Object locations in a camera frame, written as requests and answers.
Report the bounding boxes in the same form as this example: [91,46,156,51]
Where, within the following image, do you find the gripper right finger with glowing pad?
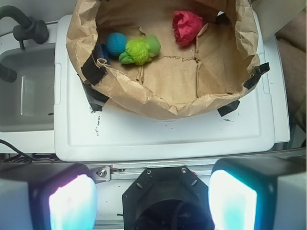
[208,157,307,230]

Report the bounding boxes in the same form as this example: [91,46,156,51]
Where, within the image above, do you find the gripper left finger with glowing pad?
[0,163,98,230]

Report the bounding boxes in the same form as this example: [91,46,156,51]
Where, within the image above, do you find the red paper ball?
[172,11,203,47]

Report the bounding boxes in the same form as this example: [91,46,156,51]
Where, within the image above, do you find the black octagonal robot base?
[122,166,215,230]

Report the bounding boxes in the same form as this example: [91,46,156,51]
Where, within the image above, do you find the grey toy sink basin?
[0,43,55,132]

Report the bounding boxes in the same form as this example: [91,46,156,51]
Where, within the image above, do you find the black tape piece right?
[217,62,270,117]

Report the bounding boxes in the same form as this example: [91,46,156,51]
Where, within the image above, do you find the black tape piece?
[81,54,109,112]
[217,62,270,117]

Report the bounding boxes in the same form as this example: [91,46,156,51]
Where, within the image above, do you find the black tape piece left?
[81,54,109,112]

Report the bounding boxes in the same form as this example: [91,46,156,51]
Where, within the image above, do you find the dark blue small object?
[94,44,110,65]

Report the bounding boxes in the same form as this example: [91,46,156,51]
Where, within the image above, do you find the brown paper bag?
[66,0,261,120]

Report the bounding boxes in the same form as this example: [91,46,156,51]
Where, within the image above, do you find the blue textured ball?
[105,33,127,57]

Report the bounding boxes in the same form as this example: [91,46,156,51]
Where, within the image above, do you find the green plush toy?
[118,35,161,66]

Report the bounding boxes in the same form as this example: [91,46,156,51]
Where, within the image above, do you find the aluminium extrusion rail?
[87,163,213,184]

